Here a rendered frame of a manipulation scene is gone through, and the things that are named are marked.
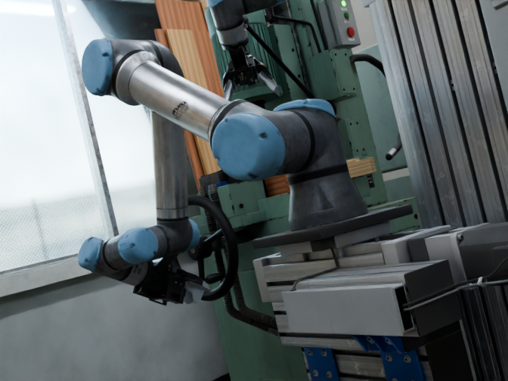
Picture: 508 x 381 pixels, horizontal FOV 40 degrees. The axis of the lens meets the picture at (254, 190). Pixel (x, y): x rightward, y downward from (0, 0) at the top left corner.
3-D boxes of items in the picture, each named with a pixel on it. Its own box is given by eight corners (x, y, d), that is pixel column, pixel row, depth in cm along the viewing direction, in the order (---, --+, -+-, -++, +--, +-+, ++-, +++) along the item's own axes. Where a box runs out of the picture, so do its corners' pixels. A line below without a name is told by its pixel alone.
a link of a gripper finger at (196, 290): (205, 308, 176) (177, 298, 170) (210, 286, 178) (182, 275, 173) (214, 308, 174) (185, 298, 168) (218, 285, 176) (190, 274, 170)
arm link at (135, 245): (165, 219, 154) (137, 231, 162) (125, 227, 146) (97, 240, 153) (176, 253, 154) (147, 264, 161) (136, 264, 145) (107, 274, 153)
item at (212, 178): (200, 192, 197) (196, 173, 197) (228, 187, 205) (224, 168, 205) (230, 184, 188) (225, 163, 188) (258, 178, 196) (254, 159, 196)
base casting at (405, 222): (205, 277, 215) (198, 248, 215) (323, 240, 255) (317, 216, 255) (311, 261, 183) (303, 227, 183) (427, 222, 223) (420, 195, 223)
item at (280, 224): (203, 247, 213) (200, 235, 213) (252, 234, 228) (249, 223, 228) (296, 229, 185) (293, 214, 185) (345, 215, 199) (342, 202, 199)
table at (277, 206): (158, 245, 214) (153, 226, 214) (230, 227, 235) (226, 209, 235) (300, 214, 170) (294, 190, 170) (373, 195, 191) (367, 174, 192)
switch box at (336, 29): (328, 51, 223) (317, 2, 224) (347, 51, 230) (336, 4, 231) (342, 44, 219) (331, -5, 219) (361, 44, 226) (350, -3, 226)
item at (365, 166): (236, 207, 223) (233, 195, 223) (240, 205, 225) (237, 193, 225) (372, 172, 184) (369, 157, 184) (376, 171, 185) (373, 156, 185)
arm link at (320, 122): (360, 161, 133) (343, 92, 133) (318, 168, 123) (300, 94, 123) (311, 174, 141) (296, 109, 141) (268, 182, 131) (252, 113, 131)
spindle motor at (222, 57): (215, 112, 212) (192, 13, 213) (255, 108, 224) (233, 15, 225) (254, 95, 199) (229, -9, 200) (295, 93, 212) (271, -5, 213)
